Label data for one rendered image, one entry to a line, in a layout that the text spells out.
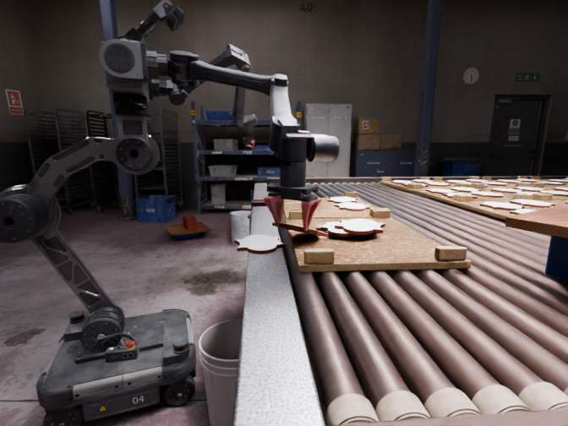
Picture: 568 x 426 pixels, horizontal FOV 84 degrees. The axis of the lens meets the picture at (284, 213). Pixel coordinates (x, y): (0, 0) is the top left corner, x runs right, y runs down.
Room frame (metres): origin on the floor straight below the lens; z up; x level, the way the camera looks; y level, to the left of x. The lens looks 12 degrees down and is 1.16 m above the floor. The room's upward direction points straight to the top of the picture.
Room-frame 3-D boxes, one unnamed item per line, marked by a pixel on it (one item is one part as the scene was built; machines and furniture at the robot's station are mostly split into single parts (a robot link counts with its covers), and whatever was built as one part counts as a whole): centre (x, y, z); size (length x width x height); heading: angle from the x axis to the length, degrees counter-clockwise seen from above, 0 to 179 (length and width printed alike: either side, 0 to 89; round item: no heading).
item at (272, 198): (0.72, 0.00, 1.02); 0.07 x 0.07 x 0.09; 62
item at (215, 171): (5.83, 1.10, 0.74); 0.44 x 0.36 x 0.20; 76
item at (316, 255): (0.60, -0.07, 0.95); 0.06 x 0.02 x 0.03; 94
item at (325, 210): (1.22, -0.17, 0.93); 0.41 x 0.35 x 0.02; 2
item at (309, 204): (0.70, -0.04, 1.02); 0.07 x 0.07 x 0.09; 62
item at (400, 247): (0.80, -0.19, 0.93); 0.41 x 0.35 x 0.02; 4
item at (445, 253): (0.61, -0.34, 0.95); 0.06 x 0.02 x 0.03; 94
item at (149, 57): (1.22, 0.46, 1.45); 0.09 x 0.08 x 0.12; 20
